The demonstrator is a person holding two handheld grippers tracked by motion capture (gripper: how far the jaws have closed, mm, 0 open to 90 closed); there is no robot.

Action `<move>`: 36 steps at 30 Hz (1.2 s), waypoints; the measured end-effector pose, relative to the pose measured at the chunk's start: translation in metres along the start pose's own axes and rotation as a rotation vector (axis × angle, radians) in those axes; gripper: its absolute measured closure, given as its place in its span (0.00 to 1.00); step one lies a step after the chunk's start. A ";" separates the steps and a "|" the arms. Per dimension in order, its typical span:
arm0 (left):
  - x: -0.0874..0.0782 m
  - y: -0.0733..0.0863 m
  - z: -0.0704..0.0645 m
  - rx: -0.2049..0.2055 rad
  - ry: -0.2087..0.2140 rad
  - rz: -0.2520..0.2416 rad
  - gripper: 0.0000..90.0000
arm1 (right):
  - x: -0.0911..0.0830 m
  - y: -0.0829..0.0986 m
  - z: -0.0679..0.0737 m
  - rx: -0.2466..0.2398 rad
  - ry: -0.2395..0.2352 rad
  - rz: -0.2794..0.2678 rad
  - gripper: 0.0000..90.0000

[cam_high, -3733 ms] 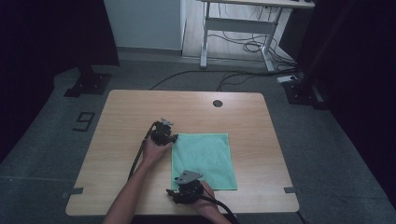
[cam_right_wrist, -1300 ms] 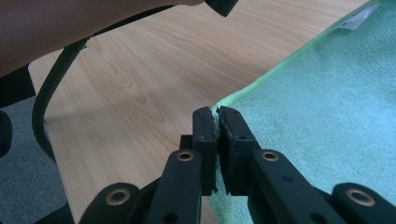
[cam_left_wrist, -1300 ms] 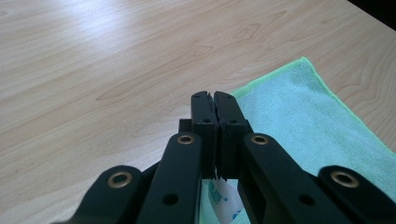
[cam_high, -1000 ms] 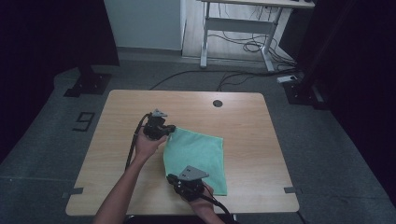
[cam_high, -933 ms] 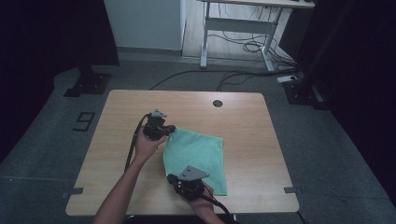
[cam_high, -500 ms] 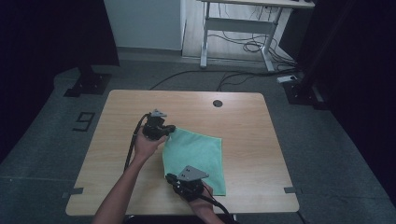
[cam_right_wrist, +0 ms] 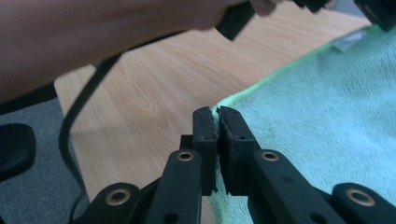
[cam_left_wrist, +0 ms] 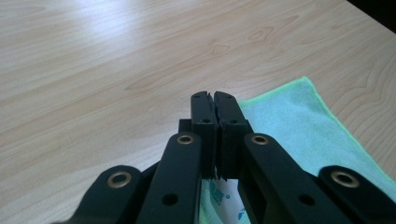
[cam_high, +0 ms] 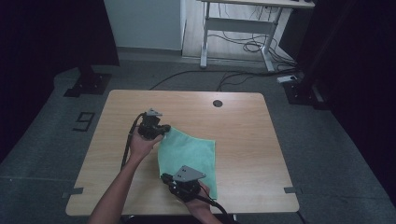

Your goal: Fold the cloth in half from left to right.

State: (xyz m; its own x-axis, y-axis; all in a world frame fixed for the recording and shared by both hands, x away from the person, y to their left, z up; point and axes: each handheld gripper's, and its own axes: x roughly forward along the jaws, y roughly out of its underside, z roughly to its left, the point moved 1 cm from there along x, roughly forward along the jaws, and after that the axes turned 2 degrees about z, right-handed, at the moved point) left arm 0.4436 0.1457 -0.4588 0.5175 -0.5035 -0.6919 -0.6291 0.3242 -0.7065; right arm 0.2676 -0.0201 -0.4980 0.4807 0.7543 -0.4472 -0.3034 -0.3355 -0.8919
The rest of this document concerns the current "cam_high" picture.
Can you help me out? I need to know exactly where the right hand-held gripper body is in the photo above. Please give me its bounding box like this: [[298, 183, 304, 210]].
[[169, 164, 207, 203]]

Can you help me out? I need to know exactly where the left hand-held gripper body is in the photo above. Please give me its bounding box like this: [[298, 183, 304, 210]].
[[136, 107, 166, 141]]

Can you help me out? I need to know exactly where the green cloth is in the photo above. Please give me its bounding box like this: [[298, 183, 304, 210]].
[[157, 126, 218, 201]]

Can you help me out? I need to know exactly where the person's left hand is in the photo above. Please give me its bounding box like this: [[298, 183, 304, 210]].
[[128, 130, 164, 163]]

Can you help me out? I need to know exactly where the person's right hand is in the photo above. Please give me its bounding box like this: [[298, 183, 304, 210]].
[[183, 181, 217, 217]]

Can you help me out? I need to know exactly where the black stand base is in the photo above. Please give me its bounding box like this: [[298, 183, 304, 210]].
[[63, 64, 113, 98], [282, 78, 330, 110]]

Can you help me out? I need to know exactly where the grey tape strip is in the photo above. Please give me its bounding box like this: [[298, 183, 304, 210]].
[[61, 187, 85, 199], [283, 186, 304, 195]]

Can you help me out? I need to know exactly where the white power strip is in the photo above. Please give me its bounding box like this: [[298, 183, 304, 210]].
[[276, 75, 299, 84]]

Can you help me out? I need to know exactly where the black curtain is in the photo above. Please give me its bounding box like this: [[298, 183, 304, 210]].
[[295, 0, 396, 200], [0, 0, 121, 162]]

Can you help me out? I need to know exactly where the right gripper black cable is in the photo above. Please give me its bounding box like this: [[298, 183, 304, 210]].
[[199, 195, 233, 220]]

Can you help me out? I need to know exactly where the long black floor cable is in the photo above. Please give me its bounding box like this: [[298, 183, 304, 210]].
[[148, 69, 283, 91]]

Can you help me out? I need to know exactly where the tangle of black cables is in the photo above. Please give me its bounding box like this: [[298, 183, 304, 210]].
[[207, 6, 298, 71]]

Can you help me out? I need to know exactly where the white metal frame desk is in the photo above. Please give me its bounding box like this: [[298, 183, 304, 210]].
[[197, 0, 316, 73]]

